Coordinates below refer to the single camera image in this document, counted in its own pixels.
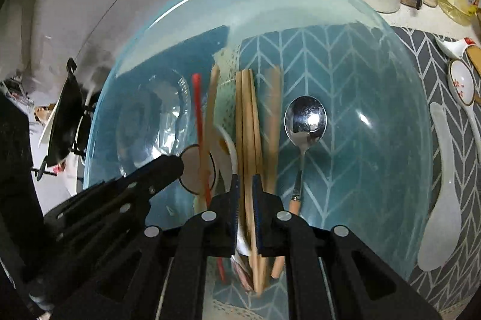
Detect metal spoon wooden handle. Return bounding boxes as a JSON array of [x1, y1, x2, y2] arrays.
[[284, 95, 328, 215]]

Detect red chopstick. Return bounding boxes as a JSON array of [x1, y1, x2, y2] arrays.
[[191, 73, 228, 283]]

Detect wooden spatula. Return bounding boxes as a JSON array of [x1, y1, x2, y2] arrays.
[[466, 45, 481, 76]]

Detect white plastic rice paddle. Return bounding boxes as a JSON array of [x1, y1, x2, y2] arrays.
[[417, 103, 461, 271]]

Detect white spoon red handle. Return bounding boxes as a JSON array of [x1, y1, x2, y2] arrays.
[[435, 37, 476, 59]]

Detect wooden chopstick pair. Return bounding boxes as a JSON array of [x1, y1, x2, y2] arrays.
[[237, 69, 268, 296]]

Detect white spoon floral small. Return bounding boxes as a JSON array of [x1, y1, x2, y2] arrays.
[[448, 59, 481, 157]]

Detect black wok pan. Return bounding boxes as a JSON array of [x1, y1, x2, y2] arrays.
[[36, 58, 93, 181]]

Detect grey chevron table mat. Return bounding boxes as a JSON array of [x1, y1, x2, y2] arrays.
[[224, 23, 480, 316]]

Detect white spoon yellow pattern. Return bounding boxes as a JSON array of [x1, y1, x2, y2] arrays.
[[214, 125, 238, 192]]

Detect blue transparent plastic basin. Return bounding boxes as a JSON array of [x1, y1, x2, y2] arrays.
[[83, 0, 434, 320]]

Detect white spoon red flowers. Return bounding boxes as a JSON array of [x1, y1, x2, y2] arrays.
[[179, 144, 218, 195]]

